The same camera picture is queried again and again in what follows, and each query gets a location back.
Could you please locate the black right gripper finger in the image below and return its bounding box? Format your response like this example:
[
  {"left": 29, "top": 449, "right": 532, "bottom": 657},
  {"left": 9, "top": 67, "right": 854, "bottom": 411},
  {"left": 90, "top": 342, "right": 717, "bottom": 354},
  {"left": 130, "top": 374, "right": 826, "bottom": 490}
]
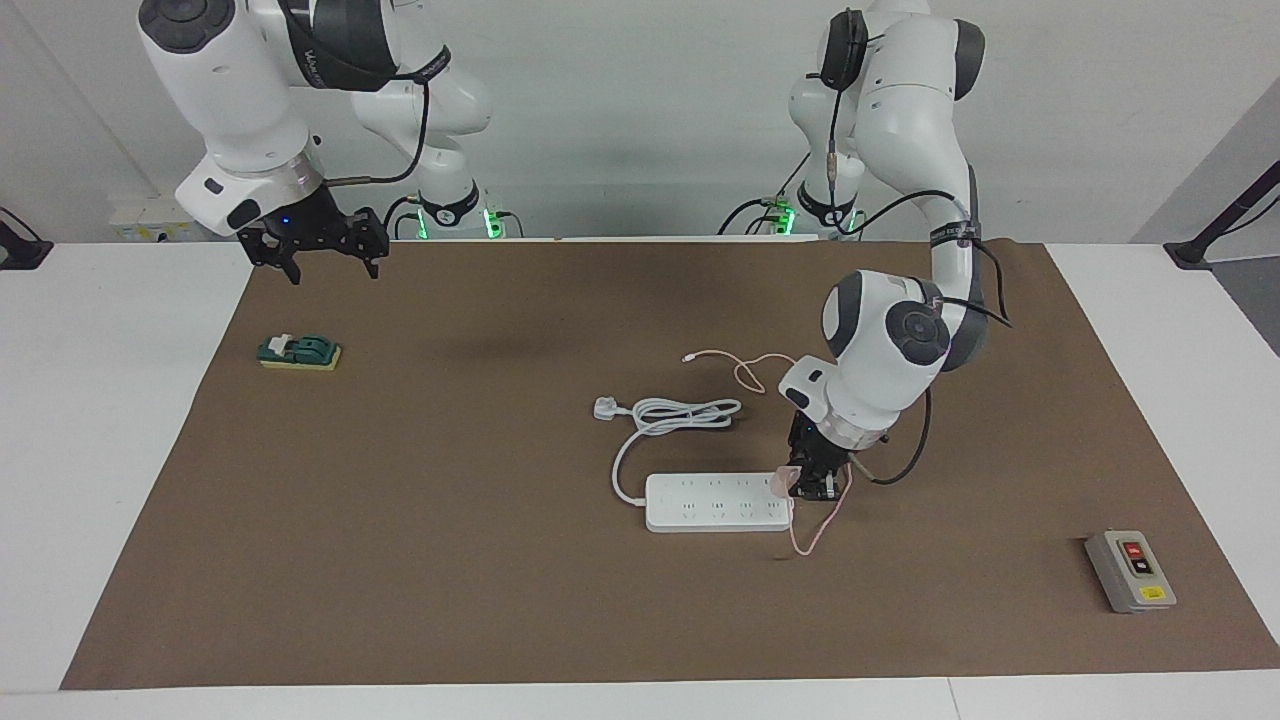
[
  {"left": 239, "top": 227, "right": 302, "bottom": 287},
  {"left": 339, "top": 207, "right": 390, "bottom": 280}
]

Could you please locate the pink charging cable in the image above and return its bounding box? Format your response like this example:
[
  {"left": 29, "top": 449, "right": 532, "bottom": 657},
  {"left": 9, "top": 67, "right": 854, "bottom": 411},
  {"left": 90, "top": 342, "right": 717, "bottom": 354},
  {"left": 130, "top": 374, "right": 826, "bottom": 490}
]
[{"left": 681, "top": 349, "right": 854, "bottom": 557}]

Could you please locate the white power strip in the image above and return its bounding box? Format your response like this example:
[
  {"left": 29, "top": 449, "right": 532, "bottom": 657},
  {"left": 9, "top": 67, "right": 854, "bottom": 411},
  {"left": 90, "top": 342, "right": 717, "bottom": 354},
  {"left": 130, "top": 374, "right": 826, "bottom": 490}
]
[{"left": 645, "top": 472, "right": 797, "bottom": 534}]

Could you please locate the white background box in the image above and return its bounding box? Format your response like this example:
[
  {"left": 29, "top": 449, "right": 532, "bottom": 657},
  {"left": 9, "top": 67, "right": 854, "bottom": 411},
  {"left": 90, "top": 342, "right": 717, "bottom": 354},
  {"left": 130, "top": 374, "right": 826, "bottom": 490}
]
[{"left": 108, "top": 196, "right": 203, "bottom": 244}]

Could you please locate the black table clamp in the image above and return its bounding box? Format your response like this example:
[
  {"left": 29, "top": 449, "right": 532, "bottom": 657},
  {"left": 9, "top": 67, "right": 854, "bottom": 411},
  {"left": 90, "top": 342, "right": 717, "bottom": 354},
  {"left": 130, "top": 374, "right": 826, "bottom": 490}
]
[{"left": 0, "top": 206, "right": 54, "bottom": 272}]

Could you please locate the brown table mat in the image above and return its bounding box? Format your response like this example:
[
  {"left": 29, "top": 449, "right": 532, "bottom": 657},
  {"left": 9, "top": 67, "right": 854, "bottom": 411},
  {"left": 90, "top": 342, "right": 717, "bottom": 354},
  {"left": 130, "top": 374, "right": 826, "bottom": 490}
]
[{"left": 59, "top": 239, "right": 1280, "bottom": 692}]

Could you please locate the black clamp stand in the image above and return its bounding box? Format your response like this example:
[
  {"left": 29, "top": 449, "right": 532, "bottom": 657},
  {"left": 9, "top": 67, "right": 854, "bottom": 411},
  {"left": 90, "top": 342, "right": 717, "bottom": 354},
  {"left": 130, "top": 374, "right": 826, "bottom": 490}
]
[{"left": 1164, "top": 160, "right": 1280, "bottom": 272}]

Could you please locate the black right base cable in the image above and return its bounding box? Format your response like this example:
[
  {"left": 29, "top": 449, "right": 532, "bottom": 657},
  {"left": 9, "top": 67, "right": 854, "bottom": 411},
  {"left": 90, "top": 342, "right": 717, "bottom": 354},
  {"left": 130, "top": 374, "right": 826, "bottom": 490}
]
[{"left": 379, "top": 194, "right": 526, "bottom": 242}]

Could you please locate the black base cable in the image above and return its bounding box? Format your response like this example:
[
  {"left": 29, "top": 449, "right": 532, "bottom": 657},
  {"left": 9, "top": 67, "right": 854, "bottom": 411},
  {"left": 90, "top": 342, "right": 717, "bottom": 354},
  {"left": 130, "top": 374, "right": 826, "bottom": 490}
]
[
  {"left": 717, "top": 152, "right": 814, "bottom": 238},
  {"left": 379, "top": 194, "right": 526, "bottom": 242}
]

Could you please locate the green knife switch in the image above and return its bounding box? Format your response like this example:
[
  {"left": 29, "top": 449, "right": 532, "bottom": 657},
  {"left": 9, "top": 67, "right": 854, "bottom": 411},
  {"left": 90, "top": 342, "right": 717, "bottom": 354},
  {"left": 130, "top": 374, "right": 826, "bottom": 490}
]
[{"left": 257, "top": 332, "right": 344, "bottom": 374}]

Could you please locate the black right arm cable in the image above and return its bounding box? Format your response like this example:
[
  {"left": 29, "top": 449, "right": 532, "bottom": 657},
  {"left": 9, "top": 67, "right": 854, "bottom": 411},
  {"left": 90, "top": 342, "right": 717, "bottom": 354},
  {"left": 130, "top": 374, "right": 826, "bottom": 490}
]
[{"left": 324, "top": 44, "right": 452, "bottom": 187}]

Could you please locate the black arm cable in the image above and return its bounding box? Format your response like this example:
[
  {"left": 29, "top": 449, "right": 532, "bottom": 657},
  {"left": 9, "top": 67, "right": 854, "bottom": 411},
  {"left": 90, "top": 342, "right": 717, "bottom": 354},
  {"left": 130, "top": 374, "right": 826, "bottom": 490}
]
[
  {"left": 324, "top": 44, "right": 452, "bottom": 187},
  {"left": 826, "top": 8, "right": 1014, "bottom": 487}
]

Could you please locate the white power strip cord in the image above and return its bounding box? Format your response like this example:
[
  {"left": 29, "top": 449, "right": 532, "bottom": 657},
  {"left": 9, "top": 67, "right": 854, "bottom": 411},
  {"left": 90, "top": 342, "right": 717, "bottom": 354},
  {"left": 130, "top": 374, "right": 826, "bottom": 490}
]
[{"left": 593, "top": 396, "right": 744, "bottom": 507}]

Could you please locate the black left base cable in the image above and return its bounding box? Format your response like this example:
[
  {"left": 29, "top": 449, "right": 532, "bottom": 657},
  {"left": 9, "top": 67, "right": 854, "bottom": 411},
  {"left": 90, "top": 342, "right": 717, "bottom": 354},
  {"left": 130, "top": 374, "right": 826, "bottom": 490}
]
[{"left": 717, "top": 152, "right": 814, "bottom": 238}]

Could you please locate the grey on-off switch box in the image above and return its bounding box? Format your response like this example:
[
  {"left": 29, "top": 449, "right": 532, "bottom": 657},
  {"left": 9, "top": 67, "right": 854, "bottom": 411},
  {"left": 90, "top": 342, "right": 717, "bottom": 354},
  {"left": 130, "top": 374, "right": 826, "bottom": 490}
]
[{"left": 1084, "top": 529, "right": 1179, "bottom": 615}]

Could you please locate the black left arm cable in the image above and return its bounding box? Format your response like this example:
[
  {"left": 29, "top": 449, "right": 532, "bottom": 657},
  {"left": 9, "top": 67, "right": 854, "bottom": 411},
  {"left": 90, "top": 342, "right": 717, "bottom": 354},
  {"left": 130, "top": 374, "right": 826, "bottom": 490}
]
[{"left": 826, "top": 8, "right": 1014, "bottom": 487}]

